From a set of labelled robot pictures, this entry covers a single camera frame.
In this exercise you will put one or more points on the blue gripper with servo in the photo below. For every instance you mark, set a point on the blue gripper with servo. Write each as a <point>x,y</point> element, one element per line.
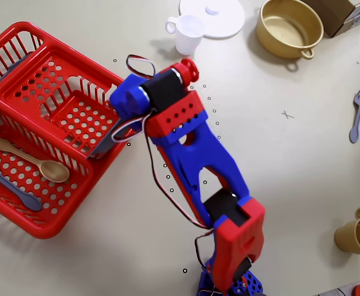
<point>103,145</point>

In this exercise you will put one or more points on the grey plastic plate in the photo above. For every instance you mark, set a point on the grey plastic plate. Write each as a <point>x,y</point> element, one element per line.
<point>103,145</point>

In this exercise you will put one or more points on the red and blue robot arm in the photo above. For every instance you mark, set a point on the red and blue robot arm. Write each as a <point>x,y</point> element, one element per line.
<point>217,166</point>

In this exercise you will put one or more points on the white round plate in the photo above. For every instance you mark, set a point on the white round plate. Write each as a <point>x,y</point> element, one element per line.
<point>226,18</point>

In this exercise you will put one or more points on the white plastic cup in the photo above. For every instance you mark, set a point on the white plastic cup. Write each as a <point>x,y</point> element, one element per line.
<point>187,34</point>

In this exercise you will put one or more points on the beige plastic spoon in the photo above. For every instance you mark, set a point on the beige plastic spoon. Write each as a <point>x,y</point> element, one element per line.
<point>53,171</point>

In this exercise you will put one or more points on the grey plastic cutlery piece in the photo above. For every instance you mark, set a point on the grey plastic cutlery piece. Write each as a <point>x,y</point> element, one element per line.
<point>16,66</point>

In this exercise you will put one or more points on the red plastic dish rack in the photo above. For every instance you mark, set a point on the red plastic dish rack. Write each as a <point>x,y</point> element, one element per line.
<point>44,232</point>

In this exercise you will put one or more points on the gold plastic pot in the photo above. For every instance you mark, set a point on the gold plastic pot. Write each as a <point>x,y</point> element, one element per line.
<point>288,31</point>

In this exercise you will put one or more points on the brown cardboard box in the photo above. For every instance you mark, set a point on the brown cardboard box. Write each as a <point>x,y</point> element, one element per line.
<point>337,15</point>

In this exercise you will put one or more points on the beige plastic mug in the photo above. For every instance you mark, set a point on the beige plastic mug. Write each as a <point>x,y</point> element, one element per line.
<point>349,237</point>

